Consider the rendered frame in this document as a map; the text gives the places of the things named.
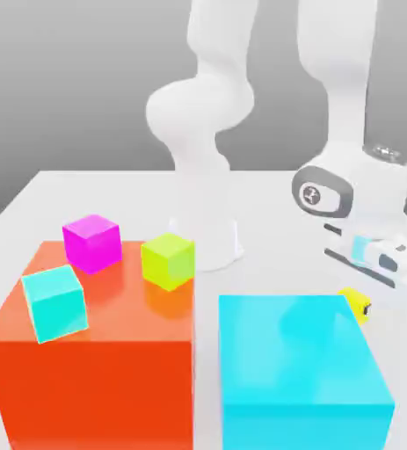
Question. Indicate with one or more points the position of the large orange box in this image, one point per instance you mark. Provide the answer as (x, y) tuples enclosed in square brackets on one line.
[(94, 386)]

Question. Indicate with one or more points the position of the large cyan box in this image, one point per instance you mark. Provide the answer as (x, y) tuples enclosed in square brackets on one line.
[(294, 369)]

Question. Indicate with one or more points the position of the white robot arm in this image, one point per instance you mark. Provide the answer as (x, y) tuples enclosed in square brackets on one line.
[(196, 116)]

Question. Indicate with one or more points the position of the small cyan cube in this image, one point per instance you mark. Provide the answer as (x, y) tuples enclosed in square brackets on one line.
[(55, 306)]

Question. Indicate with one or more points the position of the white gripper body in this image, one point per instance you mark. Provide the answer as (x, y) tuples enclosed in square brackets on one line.
[(382, 293)]

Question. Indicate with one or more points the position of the small lime cube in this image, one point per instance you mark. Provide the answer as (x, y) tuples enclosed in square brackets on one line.
[(166, 262)]

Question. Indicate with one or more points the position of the small yellow cube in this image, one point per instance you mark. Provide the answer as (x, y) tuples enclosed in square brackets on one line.
[(353, 299)]

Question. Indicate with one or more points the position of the small magenta cube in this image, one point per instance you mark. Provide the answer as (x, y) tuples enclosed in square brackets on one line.
[(92, 246)]

